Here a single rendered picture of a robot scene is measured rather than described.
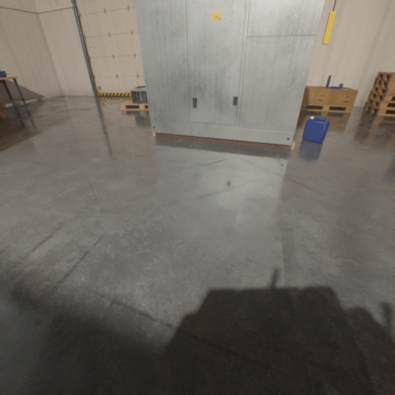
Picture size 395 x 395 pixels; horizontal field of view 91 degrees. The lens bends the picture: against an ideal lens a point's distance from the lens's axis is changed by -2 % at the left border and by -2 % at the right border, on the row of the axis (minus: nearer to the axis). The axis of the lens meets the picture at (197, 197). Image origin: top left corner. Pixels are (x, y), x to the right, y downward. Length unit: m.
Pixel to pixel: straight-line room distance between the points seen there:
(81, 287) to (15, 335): 0.31
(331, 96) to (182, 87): 4.13
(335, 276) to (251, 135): 2.03
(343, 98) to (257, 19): 3.94
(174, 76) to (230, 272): 2.53
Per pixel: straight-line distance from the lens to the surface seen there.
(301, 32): 2.80
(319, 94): 6.13
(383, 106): 6.64
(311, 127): 3.52
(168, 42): 3.09
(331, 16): 3.57
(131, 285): 1.24
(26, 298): 1.46
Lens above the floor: 1.00
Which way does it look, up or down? 34 degrees down
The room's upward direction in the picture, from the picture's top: 1 degrees counter-clockwise
